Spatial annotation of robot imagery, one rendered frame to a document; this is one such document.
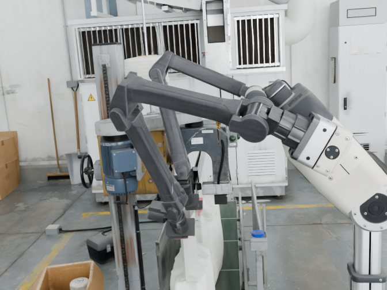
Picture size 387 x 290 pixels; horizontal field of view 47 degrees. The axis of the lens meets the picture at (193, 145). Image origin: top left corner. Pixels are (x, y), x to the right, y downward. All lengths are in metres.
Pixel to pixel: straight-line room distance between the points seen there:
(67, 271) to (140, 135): 2.31
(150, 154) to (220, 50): 3.02
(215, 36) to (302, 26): 1.03
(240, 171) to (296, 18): 1.77
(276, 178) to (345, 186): 3.68
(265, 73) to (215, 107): 3.68
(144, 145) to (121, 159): 0.60
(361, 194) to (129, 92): 0.74
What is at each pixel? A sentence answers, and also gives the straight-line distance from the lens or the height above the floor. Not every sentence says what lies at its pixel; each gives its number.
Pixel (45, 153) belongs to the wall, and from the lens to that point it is 6.79.
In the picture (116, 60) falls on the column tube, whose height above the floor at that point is 1.68.
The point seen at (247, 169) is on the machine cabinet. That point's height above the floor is 0.38.
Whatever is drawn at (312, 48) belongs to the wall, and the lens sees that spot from 6.18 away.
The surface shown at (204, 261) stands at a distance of 1.95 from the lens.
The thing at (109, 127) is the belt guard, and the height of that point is 1.40.
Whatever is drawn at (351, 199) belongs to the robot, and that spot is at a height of 1.24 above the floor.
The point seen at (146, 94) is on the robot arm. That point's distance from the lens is 1.20.
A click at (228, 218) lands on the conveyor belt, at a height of 0.38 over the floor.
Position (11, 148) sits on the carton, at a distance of 6.46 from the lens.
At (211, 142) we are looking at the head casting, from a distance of 2.10.
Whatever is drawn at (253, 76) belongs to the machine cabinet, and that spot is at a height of 1.39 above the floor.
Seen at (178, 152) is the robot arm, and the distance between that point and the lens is 1.74.
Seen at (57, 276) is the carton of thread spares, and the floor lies 0.16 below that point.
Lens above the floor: 1.70
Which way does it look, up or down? 12 degrees down
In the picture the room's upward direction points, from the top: 4 degrees counter-clockwise
